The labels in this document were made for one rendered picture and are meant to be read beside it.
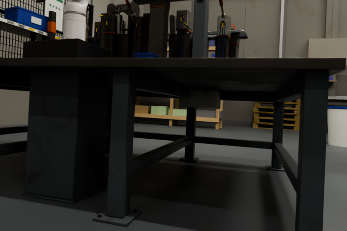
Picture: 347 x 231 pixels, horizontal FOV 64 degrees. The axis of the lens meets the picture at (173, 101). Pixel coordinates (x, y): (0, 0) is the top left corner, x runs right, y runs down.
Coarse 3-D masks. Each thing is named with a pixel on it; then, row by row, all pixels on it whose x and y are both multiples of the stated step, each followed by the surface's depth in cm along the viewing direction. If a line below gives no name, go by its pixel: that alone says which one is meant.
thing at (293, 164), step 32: (128, 96) 120; (160, 96) 269; (192, 96) 232; (224, 96) 252; (256, 96) 245; (288, 96) 146; (320, 96) 100; (0, 128) 248; (128, 128) 121; (192, 128) 260; (320, 128) 99; (128, 160) 123; (192, 160) 255; (288, 160) 157; (320, 160) 99; (128, 192) 124; (320, 192) 99; (128, 224) 116; (320, 224) 98
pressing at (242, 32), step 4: (192, 32) 185; (208, 32) 181; (212, 32) 180; (216, 32) 179; (232, 32) 180; (236, 32) 180; (240, 32) 179; (244, 32) 178; (168, 36) 198; (192, 36) 194; (208, 36) 192; (212, 36) 191; (240, 36) 188; (244, 36) 188; (88, 40) 224; (168, 40) 209; (192, 40) 204
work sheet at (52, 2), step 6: (48, 0) 245; (54, 0) 251; (60, 0) 258; (48, 6) 245; (54, 6) 252; (60, 6) 259; (48, 12) 245; (60, 12) 259; (60, 18) 259; (60, 24) 260; (60, 30) 260
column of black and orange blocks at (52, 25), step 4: (52, 12) 216; (52, 16) 217; (52, 20) 217; (48, 24) 217; (52, 24) 217; (48, 28) 217; (52, 28) 217; (48, 32) 217; (52, 32) 217; (48, 36) 217; (52, 36) 217
